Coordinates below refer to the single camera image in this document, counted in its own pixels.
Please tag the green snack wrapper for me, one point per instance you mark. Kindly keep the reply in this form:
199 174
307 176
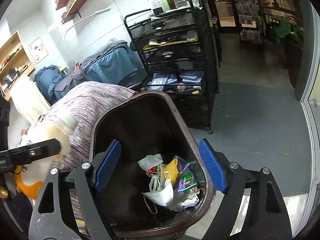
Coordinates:
191 177

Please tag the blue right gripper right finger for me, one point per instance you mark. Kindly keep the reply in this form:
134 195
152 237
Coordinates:
214 169

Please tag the black office chair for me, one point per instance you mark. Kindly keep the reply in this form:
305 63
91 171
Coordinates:
135 72

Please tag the pink striped bed cover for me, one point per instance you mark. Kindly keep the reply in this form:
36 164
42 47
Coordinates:
66 207

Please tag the white tissue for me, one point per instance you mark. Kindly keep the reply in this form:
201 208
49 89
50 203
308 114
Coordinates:
150 161

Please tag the wall poster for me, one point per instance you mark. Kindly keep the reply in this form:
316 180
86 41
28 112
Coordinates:
38 50

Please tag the wooden bookcase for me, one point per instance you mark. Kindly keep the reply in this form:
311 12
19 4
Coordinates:
14 63

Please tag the blue grey covered furniture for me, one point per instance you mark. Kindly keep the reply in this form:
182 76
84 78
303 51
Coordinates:
110 64

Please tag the black mesh drawer cart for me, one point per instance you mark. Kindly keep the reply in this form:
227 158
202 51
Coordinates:
178 51

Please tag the dark brown trash bin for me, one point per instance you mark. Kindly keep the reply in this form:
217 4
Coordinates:
147 124

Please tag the left hand in dark sleeve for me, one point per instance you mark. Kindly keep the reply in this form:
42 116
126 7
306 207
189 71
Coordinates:
16 214

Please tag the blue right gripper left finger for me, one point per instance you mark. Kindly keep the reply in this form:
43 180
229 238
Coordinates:
104 164

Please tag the green potted plant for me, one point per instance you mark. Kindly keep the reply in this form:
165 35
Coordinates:
289 32

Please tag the yellow foam net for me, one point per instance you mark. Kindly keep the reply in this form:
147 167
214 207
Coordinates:
171 171

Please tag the purple plastic wrapper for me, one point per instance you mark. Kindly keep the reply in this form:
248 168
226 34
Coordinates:
181 163

